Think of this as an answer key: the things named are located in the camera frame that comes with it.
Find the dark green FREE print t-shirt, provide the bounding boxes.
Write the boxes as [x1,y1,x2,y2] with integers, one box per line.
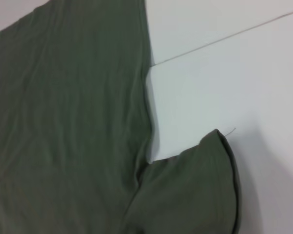
[0,0,242,234]

